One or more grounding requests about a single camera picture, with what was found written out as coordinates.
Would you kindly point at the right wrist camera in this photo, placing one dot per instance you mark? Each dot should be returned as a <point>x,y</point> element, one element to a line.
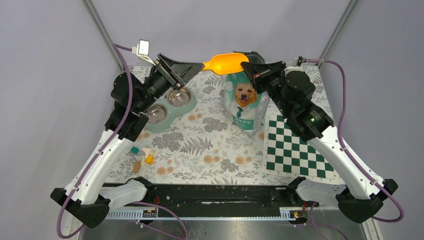
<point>299,61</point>

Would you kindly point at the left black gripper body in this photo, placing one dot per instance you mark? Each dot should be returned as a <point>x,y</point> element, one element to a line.
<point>167,75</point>

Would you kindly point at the green white chessboard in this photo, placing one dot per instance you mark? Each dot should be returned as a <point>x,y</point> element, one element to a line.
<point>287,155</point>

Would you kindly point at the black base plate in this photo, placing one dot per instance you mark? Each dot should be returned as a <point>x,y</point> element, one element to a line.
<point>188,197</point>

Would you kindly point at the yellow toy block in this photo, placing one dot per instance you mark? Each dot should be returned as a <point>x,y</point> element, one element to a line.
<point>149,160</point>

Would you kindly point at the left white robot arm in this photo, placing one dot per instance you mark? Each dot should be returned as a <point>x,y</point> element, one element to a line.
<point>84,197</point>

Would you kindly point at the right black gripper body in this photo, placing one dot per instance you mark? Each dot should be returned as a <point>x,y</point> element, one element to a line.
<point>271,81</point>

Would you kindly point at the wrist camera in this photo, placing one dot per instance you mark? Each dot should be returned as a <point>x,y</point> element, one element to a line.
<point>299,61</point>
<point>141,50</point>

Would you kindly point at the teal toy block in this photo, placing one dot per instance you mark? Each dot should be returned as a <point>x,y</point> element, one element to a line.
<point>134,150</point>

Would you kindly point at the floral tablecloth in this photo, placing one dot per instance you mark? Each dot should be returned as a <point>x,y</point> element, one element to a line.
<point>200,147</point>

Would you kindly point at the green double pet bowl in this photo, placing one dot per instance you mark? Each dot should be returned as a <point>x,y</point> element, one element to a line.
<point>165,110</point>

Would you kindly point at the brown wooden block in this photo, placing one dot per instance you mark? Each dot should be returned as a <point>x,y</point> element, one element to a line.
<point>136,166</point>

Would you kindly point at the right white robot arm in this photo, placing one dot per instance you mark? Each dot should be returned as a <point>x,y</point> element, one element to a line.
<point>364,192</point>

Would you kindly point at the orange plastic scoop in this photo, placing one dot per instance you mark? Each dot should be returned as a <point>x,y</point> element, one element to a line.
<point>226,63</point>

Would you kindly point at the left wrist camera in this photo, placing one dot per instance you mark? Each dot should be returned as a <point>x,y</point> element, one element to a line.
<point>141,50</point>

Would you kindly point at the green dog food bag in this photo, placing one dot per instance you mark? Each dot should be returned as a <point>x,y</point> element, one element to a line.
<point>242,104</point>

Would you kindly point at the white toy block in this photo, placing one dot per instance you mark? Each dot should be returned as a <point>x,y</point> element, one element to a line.
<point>146,152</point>

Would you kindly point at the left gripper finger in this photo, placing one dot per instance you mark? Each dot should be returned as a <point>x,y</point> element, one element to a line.
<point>186,71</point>
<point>167,62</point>

